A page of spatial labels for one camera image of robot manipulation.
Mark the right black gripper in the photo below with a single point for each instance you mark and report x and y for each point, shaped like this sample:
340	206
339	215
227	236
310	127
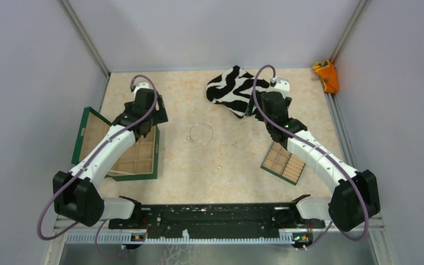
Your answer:
250	107

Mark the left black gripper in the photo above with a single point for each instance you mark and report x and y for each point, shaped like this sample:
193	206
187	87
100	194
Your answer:
161	115

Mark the green jewelry box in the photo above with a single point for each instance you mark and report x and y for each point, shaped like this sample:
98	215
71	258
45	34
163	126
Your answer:
135	162

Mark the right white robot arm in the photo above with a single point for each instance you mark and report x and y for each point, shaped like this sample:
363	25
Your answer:
354	194

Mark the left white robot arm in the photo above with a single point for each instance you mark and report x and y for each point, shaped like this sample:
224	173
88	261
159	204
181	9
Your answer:
76	193

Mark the zebra pattern cloth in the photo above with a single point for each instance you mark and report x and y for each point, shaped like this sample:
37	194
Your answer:
233	89

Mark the orange cloth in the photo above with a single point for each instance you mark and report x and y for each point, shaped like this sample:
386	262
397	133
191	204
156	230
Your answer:
327	73

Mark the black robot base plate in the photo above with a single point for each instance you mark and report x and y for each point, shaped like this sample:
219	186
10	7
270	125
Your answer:
216	221

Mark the white cable duct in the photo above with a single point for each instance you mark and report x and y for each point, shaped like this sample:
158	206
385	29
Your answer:
128	238

